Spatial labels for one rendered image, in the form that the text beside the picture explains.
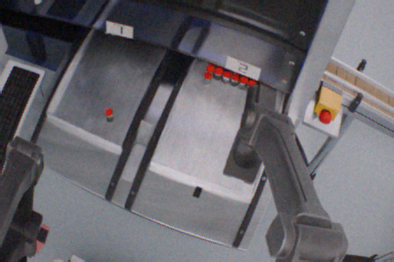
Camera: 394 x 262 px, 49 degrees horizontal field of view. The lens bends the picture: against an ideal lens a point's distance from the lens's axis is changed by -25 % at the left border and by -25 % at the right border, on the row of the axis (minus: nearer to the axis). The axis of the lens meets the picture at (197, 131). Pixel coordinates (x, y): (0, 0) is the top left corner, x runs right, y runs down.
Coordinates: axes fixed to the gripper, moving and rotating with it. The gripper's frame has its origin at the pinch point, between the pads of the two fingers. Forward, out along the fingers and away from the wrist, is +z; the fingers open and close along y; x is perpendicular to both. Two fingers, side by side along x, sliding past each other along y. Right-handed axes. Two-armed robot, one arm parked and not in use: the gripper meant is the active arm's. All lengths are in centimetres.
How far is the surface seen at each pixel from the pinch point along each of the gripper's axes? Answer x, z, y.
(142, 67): 32.7, 20.5, 24.1
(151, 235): 21, 108, -4
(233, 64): 9.7, 6.7, 26.3
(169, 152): 17.0, 20.1, 4.6
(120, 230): 34, 108, -8
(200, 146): 10.5, 20.2, 8.9
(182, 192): 10.4, 20.2, -3.9
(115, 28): 42, 6, 26
